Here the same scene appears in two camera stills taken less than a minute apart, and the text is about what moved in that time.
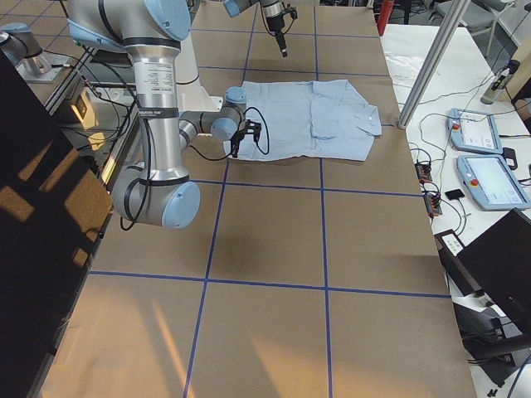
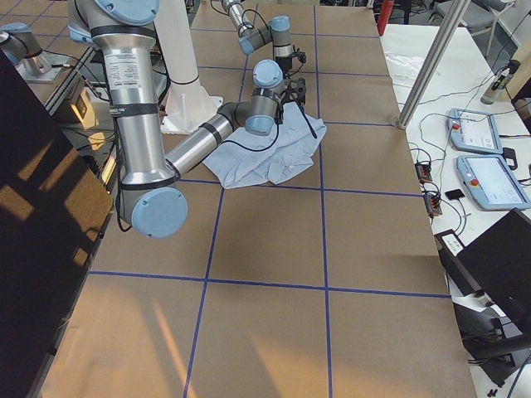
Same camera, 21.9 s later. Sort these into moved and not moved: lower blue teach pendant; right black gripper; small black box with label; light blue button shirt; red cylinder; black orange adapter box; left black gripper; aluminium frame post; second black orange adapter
Moved: light blue button shirt; right black gripper; left black gripper
Not moved: red cylinder; aluminium frame post; black orange adapter box; lower blue teach pendant; second black orange adapter; small black box with label
